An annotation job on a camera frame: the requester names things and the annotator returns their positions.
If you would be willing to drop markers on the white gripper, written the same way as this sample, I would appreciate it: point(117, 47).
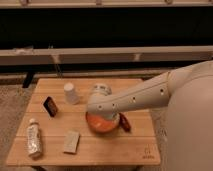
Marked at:
point(102, 102)

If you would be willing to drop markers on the orange ceramic bowl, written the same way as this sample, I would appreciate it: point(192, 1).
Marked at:
point(100, 125)

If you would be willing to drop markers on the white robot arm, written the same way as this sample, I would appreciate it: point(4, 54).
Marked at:
point(187, 93)

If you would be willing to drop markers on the white paper cup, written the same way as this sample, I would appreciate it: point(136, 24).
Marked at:
point(71, 94)

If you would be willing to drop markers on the black small box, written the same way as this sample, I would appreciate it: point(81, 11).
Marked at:
point(50, 106)

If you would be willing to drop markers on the wooden folding table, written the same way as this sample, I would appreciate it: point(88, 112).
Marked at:
point(138, 147)

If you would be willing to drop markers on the clear plastic bottle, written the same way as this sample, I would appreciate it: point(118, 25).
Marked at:
point(34, 143)

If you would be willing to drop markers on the long white shelf rail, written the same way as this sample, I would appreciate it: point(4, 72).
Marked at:
point(31, 56)

